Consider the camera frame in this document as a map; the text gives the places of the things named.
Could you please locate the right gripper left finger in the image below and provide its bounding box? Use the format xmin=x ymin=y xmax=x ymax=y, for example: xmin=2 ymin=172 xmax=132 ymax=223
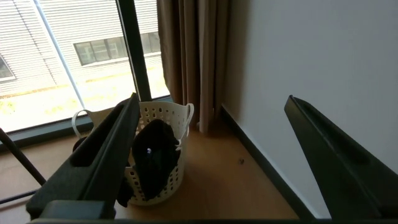
xmin=26 ymin=92 xmax=141 ymax=220

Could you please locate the black clothes rack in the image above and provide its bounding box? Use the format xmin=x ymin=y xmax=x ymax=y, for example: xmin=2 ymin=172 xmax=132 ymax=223
xmin=0 ymin=127 xmax=47 ymax=205

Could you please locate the brown curtain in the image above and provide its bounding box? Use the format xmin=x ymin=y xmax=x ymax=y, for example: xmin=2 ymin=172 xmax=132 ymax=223
xmin=156 ymin=0 xmax=233 ymax=134

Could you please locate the window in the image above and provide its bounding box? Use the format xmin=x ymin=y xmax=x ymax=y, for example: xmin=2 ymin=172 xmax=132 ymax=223
xmin=0 ymin=0 xmax=174 ymax=147

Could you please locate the white laundry basket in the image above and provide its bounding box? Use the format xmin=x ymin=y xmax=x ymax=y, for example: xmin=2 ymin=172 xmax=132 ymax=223
xmin=71 ymin=101 xmax=195 ymax=207

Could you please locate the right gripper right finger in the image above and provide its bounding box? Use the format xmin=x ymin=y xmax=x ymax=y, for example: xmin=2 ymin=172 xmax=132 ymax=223
xmin=284 ymin=95 xmax=398 ymax=220

